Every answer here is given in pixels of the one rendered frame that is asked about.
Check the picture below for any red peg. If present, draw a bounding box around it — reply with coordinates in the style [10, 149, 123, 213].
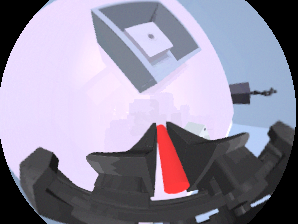
[156, 124, 189, 194]

